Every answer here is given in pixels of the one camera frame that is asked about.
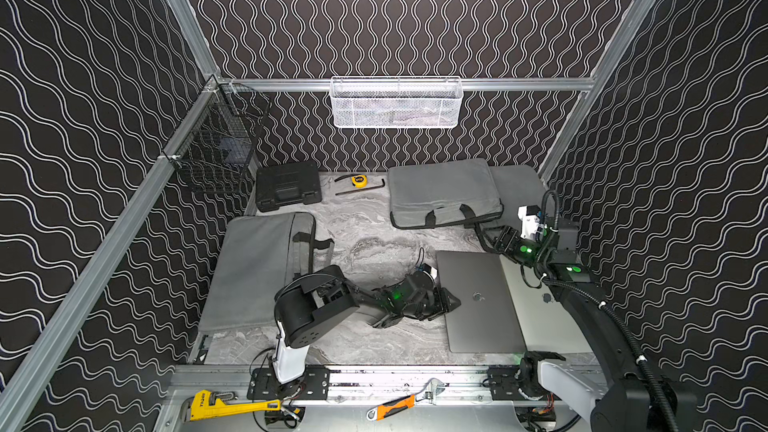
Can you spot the black hex key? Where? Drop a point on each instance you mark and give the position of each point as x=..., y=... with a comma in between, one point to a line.
x=367, y=188

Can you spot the silver laptop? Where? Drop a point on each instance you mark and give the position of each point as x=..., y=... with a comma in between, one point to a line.
x=545, y=324

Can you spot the yellow tape measure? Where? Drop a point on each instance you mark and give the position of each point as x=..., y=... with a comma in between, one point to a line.
x=358, y=180

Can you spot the orange adjustable wrench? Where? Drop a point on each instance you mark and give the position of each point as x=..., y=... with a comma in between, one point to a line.
x=429, y=392

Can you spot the white wire mesh basket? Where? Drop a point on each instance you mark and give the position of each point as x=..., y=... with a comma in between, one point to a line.
x=405, y=102

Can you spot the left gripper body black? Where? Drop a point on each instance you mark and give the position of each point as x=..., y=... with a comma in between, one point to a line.
x=437, y=299

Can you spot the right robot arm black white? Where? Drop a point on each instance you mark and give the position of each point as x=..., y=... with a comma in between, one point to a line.
x=636, y=396

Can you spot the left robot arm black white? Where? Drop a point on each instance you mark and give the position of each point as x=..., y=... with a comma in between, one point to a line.
x=313, y=304

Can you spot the grey zippered laptop bag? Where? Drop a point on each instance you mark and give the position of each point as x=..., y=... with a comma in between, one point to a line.
x=517, y=185

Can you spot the black wire basket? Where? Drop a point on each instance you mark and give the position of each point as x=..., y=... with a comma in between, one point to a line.
x=219, y=154

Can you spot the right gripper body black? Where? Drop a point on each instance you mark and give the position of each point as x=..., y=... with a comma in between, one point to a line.
x=501, y=239

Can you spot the yellow pipe wrench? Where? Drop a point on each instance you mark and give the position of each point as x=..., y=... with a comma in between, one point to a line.
x=206, y=405

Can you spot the dark grey laptop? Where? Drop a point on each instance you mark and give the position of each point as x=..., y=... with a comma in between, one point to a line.
x=486, y=321

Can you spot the black plastic tool case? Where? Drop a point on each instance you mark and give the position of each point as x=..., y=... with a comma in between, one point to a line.
x=287, y=184

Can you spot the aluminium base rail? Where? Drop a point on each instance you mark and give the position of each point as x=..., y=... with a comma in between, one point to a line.
x=359, y=385

